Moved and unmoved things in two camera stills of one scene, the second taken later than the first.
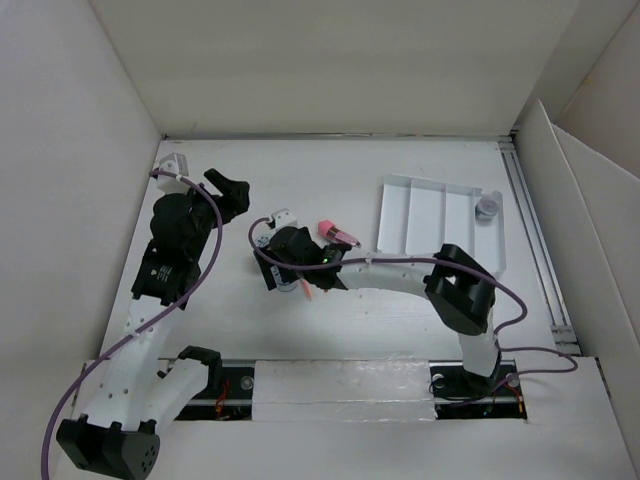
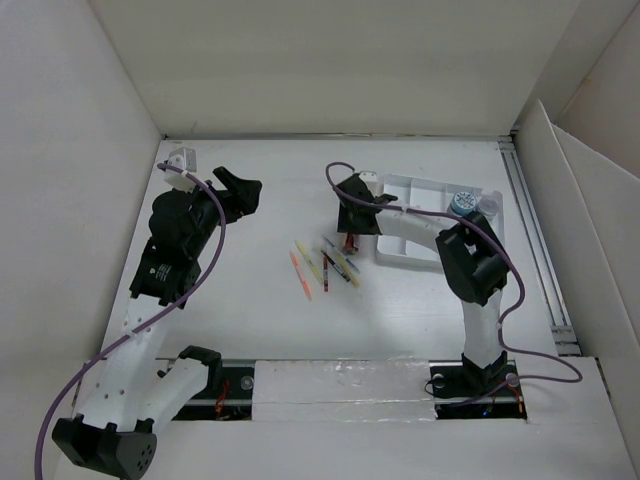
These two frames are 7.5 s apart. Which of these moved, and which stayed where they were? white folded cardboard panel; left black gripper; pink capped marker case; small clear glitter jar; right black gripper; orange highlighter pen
Moved: pink capped marker case; right black gripper
Stayed: left black gripper; orange highlighter pen; small clear glitter jar; white folded cardboard panel
